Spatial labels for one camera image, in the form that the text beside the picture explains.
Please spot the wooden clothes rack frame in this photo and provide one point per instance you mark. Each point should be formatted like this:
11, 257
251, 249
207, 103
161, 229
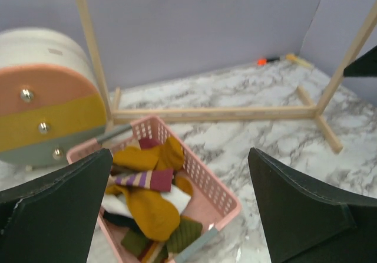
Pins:
308, 110

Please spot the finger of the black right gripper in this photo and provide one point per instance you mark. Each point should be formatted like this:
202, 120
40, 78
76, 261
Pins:
364, 66

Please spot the maroon cream striped sock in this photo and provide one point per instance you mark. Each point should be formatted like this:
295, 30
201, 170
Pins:
157, 180

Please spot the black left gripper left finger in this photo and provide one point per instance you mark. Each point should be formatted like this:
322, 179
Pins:
52, 218

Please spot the black sock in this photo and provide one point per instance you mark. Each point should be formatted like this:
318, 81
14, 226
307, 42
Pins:
121, 221

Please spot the round pastel drawer cabinet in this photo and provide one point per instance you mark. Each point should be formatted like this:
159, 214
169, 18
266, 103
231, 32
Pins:
50, 99

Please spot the pink perforated plastic basket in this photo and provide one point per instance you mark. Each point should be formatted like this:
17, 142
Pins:
213, 204

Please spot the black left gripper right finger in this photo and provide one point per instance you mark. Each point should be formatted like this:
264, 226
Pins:
308, 220

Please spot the orange marker pen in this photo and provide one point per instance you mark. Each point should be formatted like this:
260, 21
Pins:
267, 60

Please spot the mustard sock striped cuff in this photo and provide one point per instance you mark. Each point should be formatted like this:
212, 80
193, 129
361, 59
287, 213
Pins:
157, 214

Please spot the mustard yellow sock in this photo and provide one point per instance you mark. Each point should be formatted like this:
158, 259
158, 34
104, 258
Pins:
168, 155

